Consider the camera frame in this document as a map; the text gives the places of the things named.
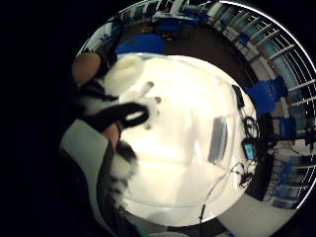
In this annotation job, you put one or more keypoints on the blue chair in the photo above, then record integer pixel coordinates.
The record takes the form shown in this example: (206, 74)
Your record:
(279, 86)
(141, 43)
(261, 97)
(287, 127)

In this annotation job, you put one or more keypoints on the clear plastic container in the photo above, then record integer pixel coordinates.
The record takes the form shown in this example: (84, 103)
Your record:
(218, 140)

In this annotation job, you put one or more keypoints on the black oblong device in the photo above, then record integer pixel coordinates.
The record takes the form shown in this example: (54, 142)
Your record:
(238, 95)

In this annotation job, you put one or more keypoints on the phone with lit screen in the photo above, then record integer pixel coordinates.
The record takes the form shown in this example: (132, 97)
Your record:
(250, 151)

